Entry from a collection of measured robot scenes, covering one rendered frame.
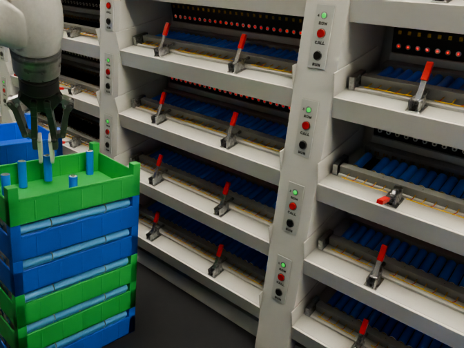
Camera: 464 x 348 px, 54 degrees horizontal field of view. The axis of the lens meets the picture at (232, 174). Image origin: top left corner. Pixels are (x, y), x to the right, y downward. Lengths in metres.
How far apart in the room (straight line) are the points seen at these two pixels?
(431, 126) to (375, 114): 0.10
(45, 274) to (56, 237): 0.09
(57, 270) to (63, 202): 0.16
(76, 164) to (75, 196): 0.22
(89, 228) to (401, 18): 0.76
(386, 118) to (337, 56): 0.15
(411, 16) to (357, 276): 0.53
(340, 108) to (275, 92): 0.16
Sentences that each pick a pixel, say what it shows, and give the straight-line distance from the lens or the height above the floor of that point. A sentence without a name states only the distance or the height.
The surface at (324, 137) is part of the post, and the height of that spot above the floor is 0.61.
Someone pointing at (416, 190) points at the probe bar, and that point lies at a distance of 0.96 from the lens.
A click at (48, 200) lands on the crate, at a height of 0.44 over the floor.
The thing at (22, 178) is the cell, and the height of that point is 0.43.
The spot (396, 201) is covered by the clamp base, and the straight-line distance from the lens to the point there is 0.94.
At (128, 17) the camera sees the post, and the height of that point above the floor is 0.78.
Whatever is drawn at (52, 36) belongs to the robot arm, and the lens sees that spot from 0.90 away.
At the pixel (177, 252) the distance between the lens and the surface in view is 1.39.
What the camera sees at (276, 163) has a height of 0.51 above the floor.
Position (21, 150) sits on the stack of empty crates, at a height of 0.43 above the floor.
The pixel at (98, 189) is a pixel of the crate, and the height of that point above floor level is 0.44.
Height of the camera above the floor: 0.84
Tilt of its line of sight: 20 degrees down
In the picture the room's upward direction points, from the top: 6 degrees clockwise
